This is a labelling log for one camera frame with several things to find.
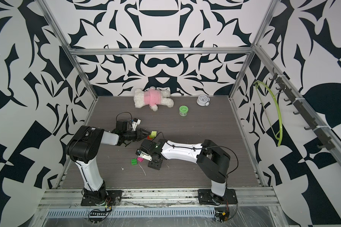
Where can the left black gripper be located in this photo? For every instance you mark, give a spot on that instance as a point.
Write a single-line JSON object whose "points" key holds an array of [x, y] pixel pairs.
{"points": [[142, 133]]}

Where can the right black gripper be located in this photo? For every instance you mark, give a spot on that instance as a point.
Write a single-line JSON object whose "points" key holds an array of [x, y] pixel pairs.
{"points": [[153, 165]]}

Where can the yellow-green lego brick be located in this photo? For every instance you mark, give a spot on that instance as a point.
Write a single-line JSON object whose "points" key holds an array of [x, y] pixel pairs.
{"points": [[153, 134]]}

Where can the dark green lego brick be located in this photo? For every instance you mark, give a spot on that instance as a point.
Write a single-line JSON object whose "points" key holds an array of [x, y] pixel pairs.
{"points": [[134, 162]]}

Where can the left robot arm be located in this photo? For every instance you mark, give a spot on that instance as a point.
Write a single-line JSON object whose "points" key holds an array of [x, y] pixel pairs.
{"points": [[83, 149]]}

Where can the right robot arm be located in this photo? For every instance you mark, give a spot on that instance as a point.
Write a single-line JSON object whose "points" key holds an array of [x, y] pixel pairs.
{"points": [[211, 158]]}

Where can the white teddy bear pink shirt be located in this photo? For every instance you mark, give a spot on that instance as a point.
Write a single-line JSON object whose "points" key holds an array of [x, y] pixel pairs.
{"points": [[152, 98]]}

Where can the green lidded jar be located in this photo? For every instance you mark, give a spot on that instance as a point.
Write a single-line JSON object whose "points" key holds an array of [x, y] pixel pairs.
{"points": [[183, 111]]}

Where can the white alarm clock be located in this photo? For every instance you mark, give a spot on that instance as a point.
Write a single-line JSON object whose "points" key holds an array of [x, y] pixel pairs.
{"points": [[203, 100]]}

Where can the green toy bow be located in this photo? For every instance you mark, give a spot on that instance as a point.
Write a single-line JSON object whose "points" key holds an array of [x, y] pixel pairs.
{"points": [[278, 135]]}

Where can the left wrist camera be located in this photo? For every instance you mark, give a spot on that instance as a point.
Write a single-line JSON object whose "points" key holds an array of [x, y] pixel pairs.
{"points": [[126, 125]]}

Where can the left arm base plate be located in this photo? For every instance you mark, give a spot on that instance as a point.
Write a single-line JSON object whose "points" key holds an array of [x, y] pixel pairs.
{"points": [[101, 198]]}

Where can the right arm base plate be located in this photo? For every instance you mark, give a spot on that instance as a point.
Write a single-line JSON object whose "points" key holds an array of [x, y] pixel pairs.
{"points": [[206, 197]]}

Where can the black wall hook rack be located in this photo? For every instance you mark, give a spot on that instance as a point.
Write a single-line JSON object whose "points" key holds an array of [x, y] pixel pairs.
{"points": [[300, 104]]}

